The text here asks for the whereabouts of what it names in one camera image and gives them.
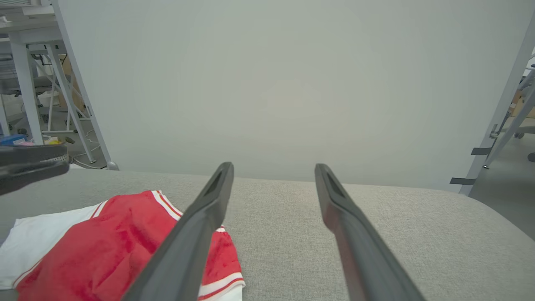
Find red and white garment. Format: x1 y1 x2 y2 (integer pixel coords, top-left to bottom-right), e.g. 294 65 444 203
0 190 246 301

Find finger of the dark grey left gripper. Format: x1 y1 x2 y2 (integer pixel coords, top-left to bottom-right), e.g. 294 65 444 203
0 161 70 196
0 144 68 167

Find white metal table frame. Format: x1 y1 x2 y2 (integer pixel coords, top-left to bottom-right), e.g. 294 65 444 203
0 0 97 164

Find tan cardboard box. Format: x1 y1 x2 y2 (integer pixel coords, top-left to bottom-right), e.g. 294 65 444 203
509 89 535 119

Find blue plastic item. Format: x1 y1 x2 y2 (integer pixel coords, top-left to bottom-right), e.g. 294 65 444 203
0 134 28 146

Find white backdrop panel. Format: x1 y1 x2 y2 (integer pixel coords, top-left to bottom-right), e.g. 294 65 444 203
51 0 535 196

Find brown cardboard box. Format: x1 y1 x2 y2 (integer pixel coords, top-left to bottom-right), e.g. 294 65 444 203
58 54 85 110

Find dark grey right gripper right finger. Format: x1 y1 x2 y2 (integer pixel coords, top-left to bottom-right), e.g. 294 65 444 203
315 163 427 301

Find grey metal stand legs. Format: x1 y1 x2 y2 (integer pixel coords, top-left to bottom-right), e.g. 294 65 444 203
483 63 535 170

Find white floor cable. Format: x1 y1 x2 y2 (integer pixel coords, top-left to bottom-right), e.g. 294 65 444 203
70 129 108 170

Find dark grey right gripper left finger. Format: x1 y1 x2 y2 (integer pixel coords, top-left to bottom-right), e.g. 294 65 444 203
121 162 234 301

